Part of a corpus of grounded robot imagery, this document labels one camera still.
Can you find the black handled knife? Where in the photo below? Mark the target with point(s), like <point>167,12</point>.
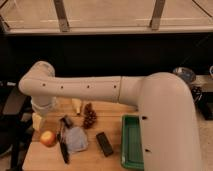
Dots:
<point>62,143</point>

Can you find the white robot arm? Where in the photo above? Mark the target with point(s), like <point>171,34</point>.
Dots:
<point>167,115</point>

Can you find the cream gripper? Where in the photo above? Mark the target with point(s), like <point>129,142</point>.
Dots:
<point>38,121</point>

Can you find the red yellow apple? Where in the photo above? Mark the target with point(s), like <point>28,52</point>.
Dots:
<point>47,138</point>

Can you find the grey blue cloth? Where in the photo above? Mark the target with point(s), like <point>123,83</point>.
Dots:
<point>76,140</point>

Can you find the metal bowl on shelf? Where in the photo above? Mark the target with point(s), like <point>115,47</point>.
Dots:
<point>185,73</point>

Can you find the small dark brush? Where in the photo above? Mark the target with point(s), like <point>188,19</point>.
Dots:
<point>67,121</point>

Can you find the black rectangular block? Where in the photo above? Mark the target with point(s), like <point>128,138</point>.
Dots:
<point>104,144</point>

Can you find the bunch of red grapes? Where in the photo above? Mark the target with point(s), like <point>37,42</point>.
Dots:
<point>90,116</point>

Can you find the green plastic tray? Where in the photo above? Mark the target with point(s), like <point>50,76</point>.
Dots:
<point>131,152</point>

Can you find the black chair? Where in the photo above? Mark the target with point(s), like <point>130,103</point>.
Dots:
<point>13,131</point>

